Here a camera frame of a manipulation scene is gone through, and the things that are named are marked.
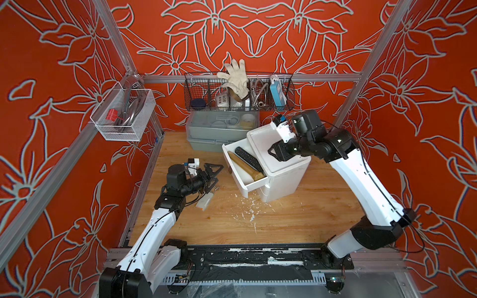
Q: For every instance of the gold microphone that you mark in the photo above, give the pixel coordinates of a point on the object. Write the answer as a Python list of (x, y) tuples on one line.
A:
[(247, 168)]

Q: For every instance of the white top drawer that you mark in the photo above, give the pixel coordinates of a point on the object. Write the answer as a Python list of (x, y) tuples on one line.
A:
[(246, 178)]

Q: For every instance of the white drawer cabinet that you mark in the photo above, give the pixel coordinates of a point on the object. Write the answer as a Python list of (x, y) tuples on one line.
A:
[(283, 177)]

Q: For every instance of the white power strip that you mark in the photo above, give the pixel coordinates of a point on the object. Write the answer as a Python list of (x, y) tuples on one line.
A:
[(222, 100)]

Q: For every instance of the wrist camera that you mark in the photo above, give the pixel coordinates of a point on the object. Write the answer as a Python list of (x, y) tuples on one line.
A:
[(281, 126), (192, 166)]

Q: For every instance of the white wire wall basket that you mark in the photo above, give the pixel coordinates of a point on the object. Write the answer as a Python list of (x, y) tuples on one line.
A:
[(135, 107)]

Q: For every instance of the white work glove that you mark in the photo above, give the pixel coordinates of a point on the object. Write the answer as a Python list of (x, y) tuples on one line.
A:
[(236, 78)]

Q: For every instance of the small white orange packet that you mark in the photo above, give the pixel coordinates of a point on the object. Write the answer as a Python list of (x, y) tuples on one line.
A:
[(203, 203)]

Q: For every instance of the red item in basket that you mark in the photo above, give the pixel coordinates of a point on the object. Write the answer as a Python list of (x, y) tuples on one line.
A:
[(111, 115)]

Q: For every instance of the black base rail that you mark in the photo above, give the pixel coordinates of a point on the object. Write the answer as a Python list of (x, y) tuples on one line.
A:
[(259, 263)]

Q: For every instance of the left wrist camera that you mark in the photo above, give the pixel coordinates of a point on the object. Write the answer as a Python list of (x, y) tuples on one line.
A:
[(192, 166)]

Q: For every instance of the blue white box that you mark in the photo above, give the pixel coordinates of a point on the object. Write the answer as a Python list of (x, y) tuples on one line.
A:
[(276, 91)]

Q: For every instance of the dark blue round lid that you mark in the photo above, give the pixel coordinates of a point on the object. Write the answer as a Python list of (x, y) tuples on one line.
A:
[(198, 104)]

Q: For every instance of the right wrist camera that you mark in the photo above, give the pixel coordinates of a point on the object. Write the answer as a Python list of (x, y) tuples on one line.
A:
[(281, 126)]

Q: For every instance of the grey plastic bin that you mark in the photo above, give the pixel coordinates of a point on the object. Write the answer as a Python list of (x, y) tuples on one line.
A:
[(210, 130)]

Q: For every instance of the black wire wall basket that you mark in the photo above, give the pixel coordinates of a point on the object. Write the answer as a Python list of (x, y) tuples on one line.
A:
[(251, 92)]

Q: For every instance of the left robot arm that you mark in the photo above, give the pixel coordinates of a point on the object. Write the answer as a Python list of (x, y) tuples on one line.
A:
[(152, 257)]

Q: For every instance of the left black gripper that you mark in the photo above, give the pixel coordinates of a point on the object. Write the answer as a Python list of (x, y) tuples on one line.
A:
[(205, 180)]

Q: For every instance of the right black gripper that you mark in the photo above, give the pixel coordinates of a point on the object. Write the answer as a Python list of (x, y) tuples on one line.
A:
[(280, 153)]

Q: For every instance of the black sparkly microphone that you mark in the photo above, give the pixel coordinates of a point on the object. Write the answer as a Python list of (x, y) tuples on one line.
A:
[(248, 158)]

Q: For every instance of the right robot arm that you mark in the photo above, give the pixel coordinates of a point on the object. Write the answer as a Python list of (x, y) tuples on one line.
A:
[(384, 218)]

